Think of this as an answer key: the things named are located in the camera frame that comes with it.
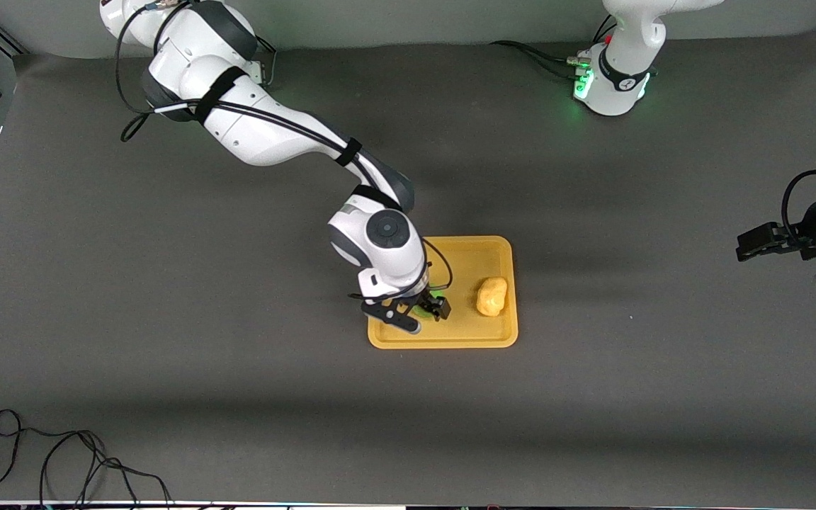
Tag yellow potato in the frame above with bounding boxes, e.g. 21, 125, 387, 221
477, 278, 509, 317

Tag yellow plastic tray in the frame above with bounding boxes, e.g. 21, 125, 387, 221
368, 236, 519, 349

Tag dark grey table mat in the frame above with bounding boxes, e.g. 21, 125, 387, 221
0, 28, 816, 505

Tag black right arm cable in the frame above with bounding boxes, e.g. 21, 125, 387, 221
114, 0, 453, 305

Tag black right base cables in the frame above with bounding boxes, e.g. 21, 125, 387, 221
256, 35, 278, 86

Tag black base cables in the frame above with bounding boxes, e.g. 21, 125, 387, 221
256, 35, 278, 86
489, 13, 618, 80

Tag black left base cables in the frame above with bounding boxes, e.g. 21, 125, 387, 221
489, 13, 618, 80

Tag loose black cable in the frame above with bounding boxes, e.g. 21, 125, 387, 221
0, 409, 172, 507

